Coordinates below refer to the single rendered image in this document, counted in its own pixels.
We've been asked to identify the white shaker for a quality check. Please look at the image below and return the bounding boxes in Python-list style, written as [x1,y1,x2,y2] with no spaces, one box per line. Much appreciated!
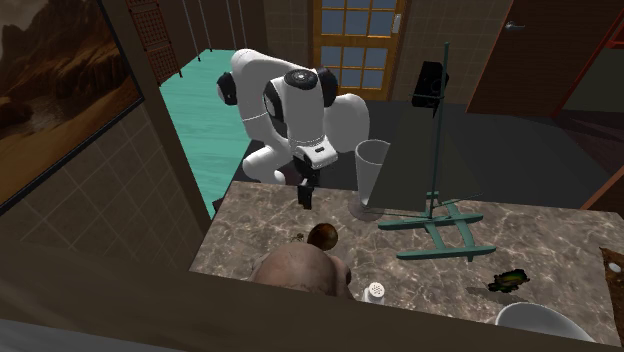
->
[362,281,387,305]

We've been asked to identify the red lattice screen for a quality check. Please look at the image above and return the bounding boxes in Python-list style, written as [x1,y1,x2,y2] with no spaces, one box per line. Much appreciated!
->
[125,0,184,87]

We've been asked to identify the clear tall cup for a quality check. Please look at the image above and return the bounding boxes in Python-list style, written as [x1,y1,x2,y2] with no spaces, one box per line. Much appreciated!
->
[354,139,392,222]

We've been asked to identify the white bowl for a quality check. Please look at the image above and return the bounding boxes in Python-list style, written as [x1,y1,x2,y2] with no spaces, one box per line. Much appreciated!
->
[494,301,597,343]

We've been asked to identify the green standing frame with panel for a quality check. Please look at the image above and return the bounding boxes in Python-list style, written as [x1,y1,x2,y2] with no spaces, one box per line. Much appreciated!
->
[366,41,498,263]

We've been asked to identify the brown patterned thing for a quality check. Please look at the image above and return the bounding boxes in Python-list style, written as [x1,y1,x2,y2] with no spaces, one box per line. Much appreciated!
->
[598,246,624,316]

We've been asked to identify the small brown round ball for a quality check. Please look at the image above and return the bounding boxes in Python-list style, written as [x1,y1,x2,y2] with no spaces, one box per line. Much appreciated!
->
[306,222,340,253]

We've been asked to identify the dark brown door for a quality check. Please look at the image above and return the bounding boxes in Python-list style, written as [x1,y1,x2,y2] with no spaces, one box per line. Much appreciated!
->
[464,0,612,119]

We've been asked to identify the black box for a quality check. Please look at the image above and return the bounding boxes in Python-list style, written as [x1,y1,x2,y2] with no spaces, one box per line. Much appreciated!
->
[411,60,450,119]

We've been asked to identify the framed desert landscape picture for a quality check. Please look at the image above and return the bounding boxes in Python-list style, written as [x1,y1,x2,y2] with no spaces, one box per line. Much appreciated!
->
[0,0,146,217]

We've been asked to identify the green and black flat blob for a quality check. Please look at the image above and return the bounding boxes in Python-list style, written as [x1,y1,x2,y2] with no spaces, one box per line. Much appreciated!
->
[487,267,532,294]

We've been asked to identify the wooden door with glass panes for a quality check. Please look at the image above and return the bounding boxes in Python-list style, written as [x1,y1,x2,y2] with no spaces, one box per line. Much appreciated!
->
[311,0,409,102]

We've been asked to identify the large brown round pot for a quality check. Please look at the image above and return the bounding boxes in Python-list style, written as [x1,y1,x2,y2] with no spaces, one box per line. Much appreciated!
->
[249,241,354,300]

